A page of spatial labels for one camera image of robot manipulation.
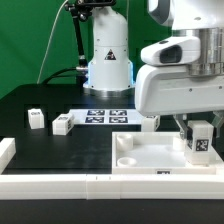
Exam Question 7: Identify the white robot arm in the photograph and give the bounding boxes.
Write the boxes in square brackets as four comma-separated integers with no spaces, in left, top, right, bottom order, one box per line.
[135,0,224,128]

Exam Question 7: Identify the white cable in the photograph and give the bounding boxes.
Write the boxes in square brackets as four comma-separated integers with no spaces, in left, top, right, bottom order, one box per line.
[36,0,70,84]

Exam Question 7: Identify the white sheet with tags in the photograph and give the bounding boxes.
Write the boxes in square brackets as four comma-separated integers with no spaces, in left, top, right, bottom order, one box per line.
[70,109,143,125]

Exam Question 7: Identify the white square tabletop panel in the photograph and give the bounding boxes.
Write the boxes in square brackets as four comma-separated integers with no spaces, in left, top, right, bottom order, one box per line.
[112,132,224,175]

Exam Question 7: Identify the black cables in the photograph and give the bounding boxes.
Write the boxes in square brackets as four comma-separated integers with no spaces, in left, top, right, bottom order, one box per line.
[44,67,88,85]

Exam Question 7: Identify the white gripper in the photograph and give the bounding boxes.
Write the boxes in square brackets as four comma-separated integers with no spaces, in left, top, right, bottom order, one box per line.
[135,36,224,139]

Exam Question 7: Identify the white U-shaped fence wall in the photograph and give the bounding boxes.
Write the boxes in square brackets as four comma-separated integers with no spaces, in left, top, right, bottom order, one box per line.
[0,138,224,200]

